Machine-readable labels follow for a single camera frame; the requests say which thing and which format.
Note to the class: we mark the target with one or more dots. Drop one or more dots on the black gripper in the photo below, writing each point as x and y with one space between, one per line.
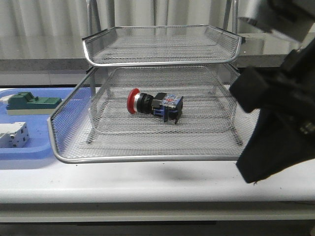
285 131

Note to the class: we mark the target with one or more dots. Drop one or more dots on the red emergency stop push button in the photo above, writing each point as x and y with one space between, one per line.
164 105

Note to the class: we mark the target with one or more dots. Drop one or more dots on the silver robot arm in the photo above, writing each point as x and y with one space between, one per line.
287 19

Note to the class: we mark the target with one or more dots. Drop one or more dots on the silver mesh top tray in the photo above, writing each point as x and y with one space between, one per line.
161 45

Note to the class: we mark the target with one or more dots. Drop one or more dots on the blue plastic tray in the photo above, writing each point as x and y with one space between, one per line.
65 124

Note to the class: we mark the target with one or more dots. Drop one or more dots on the white circuit breaker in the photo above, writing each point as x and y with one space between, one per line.
13 135

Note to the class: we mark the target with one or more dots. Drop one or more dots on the grey back counter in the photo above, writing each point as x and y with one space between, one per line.
27 61

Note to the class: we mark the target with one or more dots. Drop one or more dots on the white part on tray edge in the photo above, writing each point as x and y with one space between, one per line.
5 99

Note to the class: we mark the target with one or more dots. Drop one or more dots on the grey metal rack frame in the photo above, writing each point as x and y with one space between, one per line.
163 88

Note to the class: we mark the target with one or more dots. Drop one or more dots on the green and beige switch block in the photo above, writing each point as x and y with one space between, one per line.
25 103

